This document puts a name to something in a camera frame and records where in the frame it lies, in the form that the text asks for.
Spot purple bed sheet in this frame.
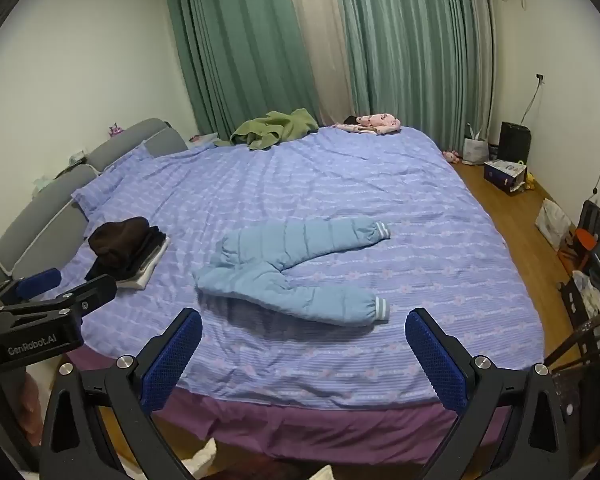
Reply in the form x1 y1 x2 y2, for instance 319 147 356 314
65 349 512 467

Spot pink printed garment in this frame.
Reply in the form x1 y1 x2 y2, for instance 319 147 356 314
330 112 402 137

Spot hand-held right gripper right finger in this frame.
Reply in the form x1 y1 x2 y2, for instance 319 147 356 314
405 307 568 480

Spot person's left hand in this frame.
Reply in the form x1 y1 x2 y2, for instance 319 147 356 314
19 372 47 436

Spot wall socket with cable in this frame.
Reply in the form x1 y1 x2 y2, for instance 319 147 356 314
522 73 546 127

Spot white plastic bag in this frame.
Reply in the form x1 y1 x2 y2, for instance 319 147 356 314
535 198 574 252

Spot white tote bag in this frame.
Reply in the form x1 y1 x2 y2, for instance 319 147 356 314
462 124 490 165

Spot light blue padded pants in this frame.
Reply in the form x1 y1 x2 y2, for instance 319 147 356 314
194 217 392 328

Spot grey padded headboard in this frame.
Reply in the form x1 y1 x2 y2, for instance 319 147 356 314
0 118 188 281

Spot purple patterned blanket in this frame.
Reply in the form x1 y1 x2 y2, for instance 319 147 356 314
55 125 546 406

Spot white folded garment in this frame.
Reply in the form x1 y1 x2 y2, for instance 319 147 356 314
114 237 172 291

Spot black floor appliance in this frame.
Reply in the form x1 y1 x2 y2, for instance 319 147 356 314
497 121 532 163

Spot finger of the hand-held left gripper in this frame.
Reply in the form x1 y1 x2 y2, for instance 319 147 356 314
0 267 62 312
27 274 118 330

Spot green curtain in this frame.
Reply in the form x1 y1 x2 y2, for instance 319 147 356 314
332 0 496 134
163 0 322 142

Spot blue cardboard box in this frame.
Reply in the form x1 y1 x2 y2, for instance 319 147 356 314
483 160 527 194

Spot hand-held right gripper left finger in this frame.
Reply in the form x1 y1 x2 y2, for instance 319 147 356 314
39 307 204 480

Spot purple patterned pillow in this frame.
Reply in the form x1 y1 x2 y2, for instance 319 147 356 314
70 142 157 221

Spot olive green garment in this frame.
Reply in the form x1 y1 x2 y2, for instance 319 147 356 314
215 108 320 152

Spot black folded garment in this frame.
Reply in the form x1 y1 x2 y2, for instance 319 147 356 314
84 227 168 282

